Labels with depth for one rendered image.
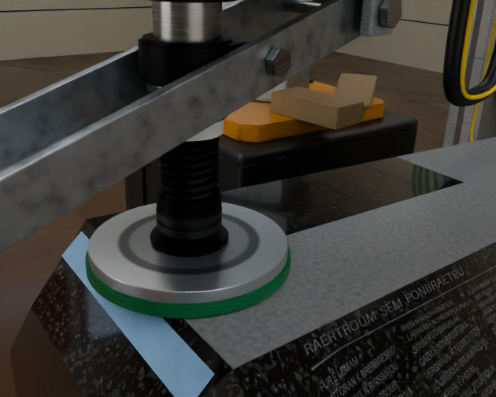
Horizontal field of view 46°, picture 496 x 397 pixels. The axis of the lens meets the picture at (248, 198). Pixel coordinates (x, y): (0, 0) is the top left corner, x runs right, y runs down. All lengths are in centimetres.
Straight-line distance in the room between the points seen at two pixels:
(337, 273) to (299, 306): 8
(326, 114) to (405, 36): 573
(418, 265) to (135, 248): 31
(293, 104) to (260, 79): 82
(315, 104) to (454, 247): 68
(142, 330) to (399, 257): 30
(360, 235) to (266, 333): 23
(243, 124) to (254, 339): 85
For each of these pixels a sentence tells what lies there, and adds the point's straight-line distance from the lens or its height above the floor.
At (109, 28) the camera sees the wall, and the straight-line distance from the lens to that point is 720.
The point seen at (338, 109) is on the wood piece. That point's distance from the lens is 129.
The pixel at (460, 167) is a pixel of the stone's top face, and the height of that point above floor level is 82.
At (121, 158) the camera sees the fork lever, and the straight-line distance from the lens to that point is 46.
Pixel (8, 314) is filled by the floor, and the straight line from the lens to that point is 212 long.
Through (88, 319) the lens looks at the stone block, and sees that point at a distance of 65.
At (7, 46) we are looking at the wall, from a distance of 681.
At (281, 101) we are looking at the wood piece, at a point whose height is 81.
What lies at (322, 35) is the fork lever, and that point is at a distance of 61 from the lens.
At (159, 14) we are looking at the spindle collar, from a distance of 54.
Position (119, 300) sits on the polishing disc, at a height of 83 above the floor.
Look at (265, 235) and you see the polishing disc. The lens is 64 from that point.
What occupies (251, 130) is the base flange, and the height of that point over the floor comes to 77.
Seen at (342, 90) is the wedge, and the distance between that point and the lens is 159.
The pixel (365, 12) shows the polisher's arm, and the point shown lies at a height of 108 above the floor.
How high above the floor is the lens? 114
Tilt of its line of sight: 23 degrees down
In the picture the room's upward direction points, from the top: 2 degrees clockwise
